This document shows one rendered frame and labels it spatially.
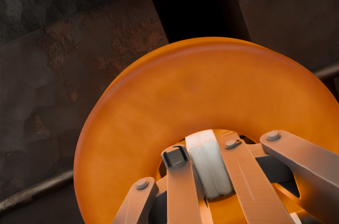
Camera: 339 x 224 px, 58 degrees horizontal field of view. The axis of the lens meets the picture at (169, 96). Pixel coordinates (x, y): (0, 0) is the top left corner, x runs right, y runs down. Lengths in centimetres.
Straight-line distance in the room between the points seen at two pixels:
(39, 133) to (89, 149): 12
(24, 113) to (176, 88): 16
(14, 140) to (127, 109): 15
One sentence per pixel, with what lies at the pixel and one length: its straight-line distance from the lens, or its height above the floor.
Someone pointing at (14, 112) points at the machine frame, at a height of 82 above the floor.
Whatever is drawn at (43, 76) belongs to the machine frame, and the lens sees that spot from 27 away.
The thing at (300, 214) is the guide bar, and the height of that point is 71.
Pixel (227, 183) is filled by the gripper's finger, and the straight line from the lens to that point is 16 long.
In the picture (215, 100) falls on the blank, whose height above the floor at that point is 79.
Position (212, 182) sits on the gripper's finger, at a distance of 16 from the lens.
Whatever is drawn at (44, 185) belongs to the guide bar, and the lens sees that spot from 28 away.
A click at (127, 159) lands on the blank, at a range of 17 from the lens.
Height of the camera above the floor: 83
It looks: 11 degrees down
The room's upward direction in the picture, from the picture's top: 22 degrees counter-clockwise
